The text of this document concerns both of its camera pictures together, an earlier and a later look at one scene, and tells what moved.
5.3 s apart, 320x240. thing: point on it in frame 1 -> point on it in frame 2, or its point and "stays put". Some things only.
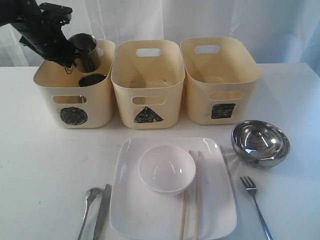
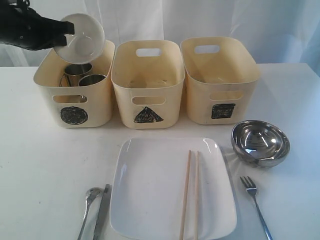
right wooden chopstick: x=197 y=195 stays put
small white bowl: x=166 y=170 -> x=86 y=43
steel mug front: x=90 y=60 -> x=74 y=72
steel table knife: x=103 y=212 stays put
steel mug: x=89 y=79 stays put
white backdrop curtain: x=287 y=32 stays put
